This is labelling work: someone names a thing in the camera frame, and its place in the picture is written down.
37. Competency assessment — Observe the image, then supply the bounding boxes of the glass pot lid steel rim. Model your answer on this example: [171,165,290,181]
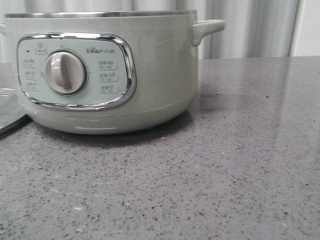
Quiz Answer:
[0,88,32,138]

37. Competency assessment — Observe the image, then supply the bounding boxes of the pale green electric cooking pot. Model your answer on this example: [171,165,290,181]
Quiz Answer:
[0,10,226,135]

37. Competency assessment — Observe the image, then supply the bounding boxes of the white pleated curtain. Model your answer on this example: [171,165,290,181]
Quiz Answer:
[0,0,320,59]

